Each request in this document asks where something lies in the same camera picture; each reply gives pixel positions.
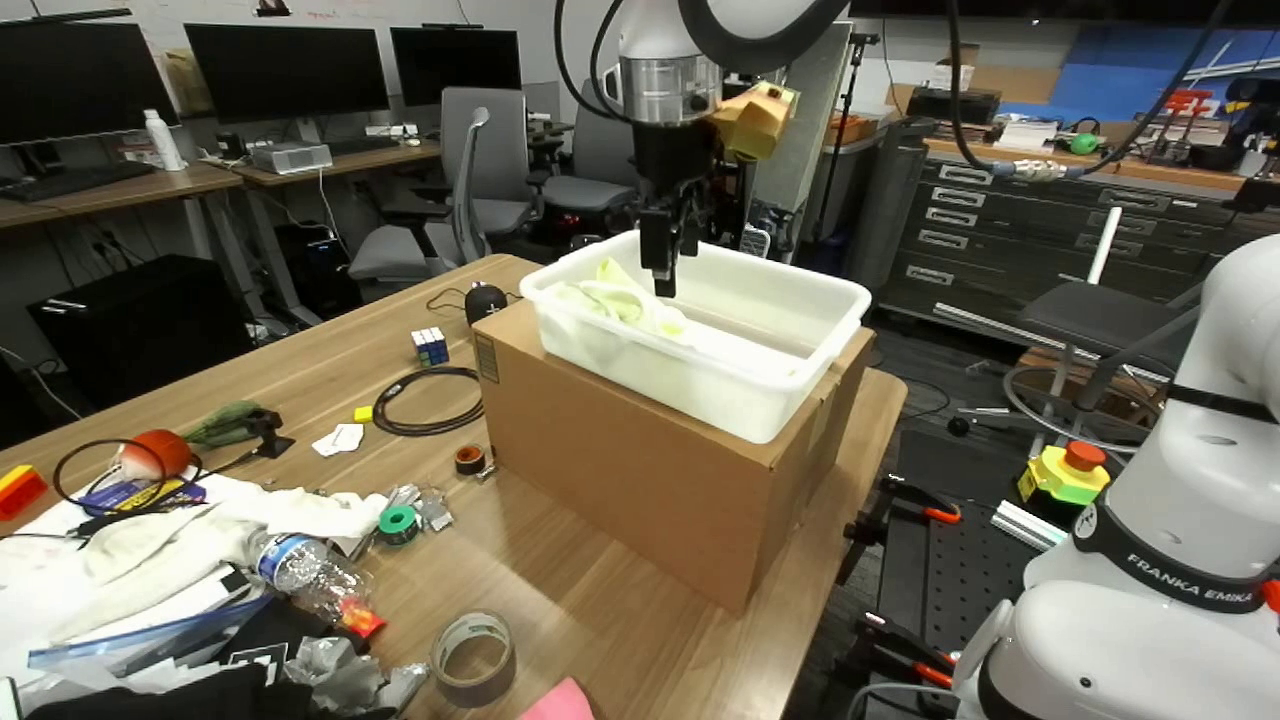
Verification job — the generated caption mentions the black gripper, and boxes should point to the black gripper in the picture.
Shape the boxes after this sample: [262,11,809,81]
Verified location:
[629,121,712,301]

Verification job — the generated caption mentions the pale yellow-green towel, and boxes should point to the pale yellow-green towel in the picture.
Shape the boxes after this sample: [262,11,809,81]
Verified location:
[554,257,696,343]

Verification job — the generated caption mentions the white plastic container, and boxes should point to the white plastic container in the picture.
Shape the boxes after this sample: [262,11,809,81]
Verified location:
[517,229,878,446]

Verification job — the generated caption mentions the small black round speaker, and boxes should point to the small black round speaker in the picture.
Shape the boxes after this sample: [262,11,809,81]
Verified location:
[462,280,513,327]

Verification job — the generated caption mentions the brown cardboard box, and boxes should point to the brown cardboard box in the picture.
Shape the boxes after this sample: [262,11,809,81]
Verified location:
[469,297,911,614]

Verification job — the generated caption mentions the Rubik's cube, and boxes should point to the Rubik's cube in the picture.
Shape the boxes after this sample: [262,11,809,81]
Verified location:
[408,325,453,371]

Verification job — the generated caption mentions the black computer monitor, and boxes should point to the black computer monitor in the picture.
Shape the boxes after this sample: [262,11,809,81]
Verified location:
[389,22,524,113]
[179,20,392,128]
[0,17,176,148]

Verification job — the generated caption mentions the black drawer cabinet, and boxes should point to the black drawer cabinet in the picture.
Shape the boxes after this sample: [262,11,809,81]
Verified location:
[853,122,1254,335]

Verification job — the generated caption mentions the black orange clamp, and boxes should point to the black orange clamp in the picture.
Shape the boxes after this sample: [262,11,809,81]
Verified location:
[853,609,964,694]
[842,471,967,552]

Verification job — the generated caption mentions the white paper scrap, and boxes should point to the white paper scrap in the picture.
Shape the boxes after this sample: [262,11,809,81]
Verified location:
[310,420,367,461]

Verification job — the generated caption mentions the gray desktop device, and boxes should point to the gray desktop device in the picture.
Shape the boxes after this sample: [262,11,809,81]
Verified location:
[246,136,337,178]

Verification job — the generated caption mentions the green tape roll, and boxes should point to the green tape roll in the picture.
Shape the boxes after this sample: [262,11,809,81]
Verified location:
[371,498,423,546]

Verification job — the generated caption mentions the yellow red emergency stop button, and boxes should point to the yellow red emergency stop button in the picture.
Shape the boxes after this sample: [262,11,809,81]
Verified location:
[1018,437,1117,510]

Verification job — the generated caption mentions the silver aluminum bar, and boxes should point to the silver aluminum bar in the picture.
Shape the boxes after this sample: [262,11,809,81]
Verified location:
[991,498,1078,552]

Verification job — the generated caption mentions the wooden workbench top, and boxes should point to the wooden workbench top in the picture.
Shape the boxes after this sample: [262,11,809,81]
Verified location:
[919,131,1280,203]

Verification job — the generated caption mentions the green black hand tool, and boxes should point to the green black hand tool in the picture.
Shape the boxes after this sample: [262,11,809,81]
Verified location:
[179,398,295,464]

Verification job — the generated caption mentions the clear plastic water bottle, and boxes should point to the clear plastic water bottle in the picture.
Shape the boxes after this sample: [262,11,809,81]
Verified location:
[246,528,392,648]

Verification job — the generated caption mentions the black box under desk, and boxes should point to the black box under desk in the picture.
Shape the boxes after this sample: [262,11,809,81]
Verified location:
[29,250,257,402]

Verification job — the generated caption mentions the crumpled silver plastic wrap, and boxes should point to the crumpled silver plastic wrap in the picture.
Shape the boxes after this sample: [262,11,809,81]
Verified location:
[279,632,432,717]

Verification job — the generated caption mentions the red orange round object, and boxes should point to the red orange round object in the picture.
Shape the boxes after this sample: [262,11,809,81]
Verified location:
[116,426,206,487]

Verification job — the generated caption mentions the long wooden desk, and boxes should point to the long wooden desk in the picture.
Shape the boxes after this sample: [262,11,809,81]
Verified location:
[0,136,453,235]

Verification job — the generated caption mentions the black keyboard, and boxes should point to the black keyboard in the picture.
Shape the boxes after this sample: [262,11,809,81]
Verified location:
[0,157,165,203]

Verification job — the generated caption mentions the crumpled plastic bags pile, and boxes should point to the crumpled plastic bags pile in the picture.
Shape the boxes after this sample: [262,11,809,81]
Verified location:
[0,471,392,694]

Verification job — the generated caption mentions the red yellow block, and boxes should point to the red yellow block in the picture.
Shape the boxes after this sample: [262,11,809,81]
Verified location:
[0,461,58,528]

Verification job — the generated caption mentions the yellow wrist camera mount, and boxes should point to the yellow wrist camera mount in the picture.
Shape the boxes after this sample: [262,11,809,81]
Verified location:
[708,76,804,169]

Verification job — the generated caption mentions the black cable coil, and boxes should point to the black cable coil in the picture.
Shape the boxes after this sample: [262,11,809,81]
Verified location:
[367,363,487,441]

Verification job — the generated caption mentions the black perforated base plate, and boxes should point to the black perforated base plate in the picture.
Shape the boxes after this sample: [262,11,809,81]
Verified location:
[796,413,1074,720]

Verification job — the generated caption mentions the gray duct tape roll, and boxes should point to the gray duct tape roll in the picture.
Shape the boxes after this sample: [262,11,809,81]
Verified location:
[432,609,520,710]

